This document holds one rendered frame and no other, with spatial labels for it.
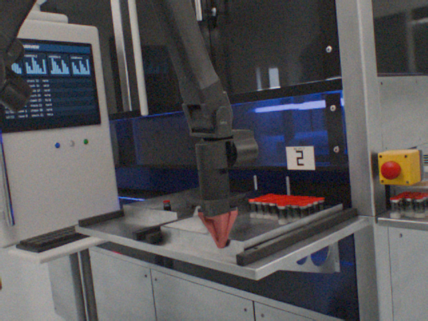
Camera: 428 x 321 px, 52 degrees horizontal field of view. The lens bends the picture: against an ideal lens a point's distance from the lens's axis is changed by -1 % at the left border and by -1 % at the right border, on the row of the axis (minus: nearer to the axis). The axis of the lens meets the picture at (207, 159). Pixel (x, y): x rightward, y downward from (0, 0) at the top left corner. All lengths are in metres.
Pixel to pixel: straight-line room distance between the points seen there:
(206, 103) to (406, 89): 0.64
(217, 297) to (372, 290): 0.58
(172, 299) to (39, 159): 0.71
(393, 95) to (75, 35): 1.13
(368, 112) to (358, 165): 0.12
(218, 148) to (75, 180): 0.95
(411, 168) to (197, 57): 0.52
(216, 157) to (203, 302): 0.88
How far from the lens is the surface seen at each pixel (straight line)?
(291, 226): 0.92
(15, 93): 1.08
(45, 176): 1.61
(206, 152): 0.80
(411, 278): 1.31
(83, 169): 1.69
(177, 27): 0.76
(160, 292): 1.80
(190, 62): 0.77
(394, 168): 1.00
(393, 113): 1.17
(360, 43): 1.06
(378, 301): 1.15
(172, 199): 1.45
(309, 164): 1.15
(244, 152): 0.84
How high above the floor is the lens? 1.14
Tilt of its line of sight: 5 degrees down
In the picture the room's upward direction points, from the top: 6 degrees counter-clockwise
